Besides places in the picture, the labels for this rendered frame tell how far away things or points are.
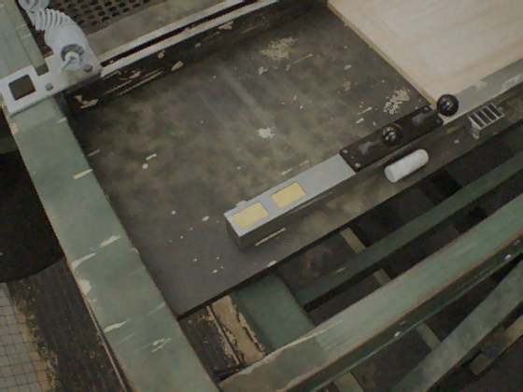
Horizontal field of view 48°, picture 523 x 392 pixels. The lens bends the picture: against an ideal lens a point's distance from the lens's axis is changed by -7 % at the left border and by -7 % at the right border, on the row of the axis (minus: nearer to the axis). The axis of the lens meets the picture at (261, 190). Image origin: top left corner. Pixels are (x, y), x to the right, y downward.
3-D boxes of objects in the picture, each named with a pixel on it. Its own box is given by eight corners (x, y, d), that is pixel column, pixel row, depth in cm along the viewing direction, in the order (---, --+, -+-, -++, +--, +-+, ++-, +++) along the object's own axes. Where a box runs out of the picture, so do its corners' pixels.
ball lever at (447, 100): (430, 128, 109) (467, 107, 96) (414, 136, 108) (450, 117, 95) (419, 109, 109) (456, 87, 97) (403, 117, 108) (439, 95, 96)
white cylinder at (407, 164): (393, 186, 106) (428, 166, 108) (395, 175, 104) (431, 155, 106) (383, 174, 108) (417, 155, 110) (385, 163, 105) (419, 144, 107)
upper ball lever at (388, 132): (377, 156, 106) (412, 138, 93) (360, 165, 105) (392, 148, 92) (367, 136, 106) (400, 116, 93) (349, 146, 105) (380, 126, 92)
